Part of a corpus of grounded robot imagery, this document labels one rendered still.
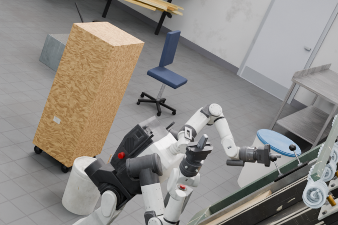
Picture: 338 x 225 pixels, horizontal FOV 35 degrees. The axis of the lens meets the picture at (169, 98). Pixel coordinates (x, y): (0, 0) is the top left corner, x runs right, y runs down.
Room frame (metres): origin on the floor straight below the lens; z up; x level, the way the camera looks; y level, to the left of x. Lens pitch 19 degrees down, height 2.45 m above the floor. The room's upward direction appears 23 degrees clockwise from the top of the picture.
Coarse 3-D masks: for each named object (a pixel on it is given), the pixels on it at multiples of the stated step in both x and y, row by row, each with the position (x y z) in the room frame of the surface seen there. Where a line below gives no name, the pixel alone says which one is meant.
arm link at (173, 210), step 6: (168, 204) 2.10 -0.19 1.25; (174, 204) 2.08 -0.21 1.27; (180, 204) 2.09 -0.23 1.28; (168, 210) 2.08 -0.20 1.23; (174, 210) 2.08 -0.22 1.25; (180, 210) 2.10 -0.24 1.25; (156, 216) 2.11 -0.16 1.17; (162, 216) 2.12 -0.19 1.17; (168, 216) 2.08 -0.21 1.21; (174, 216) 2.08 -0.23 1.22; (162, 222) 2.08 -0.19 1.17; (168, 222) 2.08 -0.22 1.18; (174, 222) 2.08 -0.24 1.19
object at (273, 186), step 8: (312, 160) 2.56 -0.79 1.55; (304, 168) 2.53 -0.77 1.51; (288, 176) 2.54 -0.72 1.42; (296, 176) 2.53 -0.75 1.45; (272, 184) 2.55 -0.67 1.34; (280, 184) 2.54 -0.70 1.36; (256, 192) 2.57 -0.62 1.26; (264, 192) 2.56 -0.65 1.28; (272, 192) 2.55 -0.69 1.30; (240, 200) 2.60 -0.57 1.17; (248, 200) 2.57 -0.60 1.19; (224, 208) 2.63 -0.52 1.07; (232, 208) 2.59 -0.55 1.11; (208, 216) 2.66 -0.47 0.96; (216, 216) 2.60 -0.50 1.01; (200, 224) 2.62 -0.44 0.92
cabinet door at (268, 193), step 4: (268, 192) 2.51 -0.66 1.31; (260, 196) 2.53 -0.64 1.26; (264, 196) 2.48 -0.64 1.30; (252, 200) 2.53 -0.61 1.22; (256, 200) 2.50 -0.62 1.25; (244, 204) 2.55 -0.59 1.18; (248, 204) 2.51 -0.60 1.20; (236, 208) 2.56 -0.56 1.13; (240, 208) 2.52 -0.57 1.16; (244, 208) 2.47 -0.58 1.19; (228, 212) 2.58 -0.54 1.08; (232, 212) 2.53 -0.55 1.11; (236, 212) 2.48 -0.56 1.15; (220, 216) 2.59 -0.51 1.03; (224, 216) 2.54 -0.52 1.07; (228, 216) 2.50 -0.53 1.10; (216, 220) 2.55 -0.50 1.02; (220, 220) 2.51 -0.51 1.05; (208, 224) 2.57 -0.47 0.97; (212, 224) 2.53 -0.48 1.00
